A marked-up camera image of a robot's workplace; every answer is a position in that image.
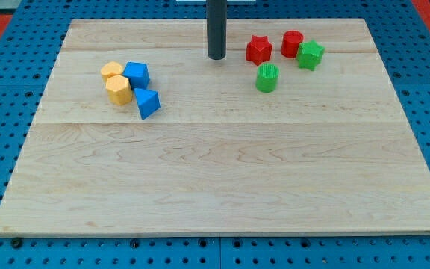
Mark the red star block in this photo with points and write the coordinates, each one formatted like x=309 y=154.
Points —
x=259 y=50

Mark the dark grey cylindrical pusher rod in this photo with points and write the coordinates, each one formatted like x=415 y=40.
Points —
x=216 y=18

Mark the yellow cylinder block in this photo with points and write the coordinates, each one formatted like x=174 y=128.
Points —
x=111 y=69

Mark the green cylinder block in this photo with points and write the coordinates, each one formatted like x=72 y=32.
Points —
x=267 y=77

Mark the yellow hexagon block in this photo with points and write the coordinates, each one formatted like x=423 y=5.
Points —
x=119 y=90

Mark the blue cube block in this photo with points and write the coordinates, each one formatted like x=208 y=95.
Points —
x=137 y=74

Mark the light wooden board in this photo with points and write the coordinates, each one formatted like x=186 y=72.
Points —
x=328 y=153

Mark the green star block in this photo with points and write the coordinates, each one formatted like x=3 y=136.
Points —
x=309 y=55

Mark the blue triangle block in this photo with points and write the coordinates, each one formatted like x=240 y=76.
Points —
x=147 y=101

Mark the red cylinder block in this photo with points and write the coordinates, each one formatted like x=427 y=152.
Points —
x=290 y=43

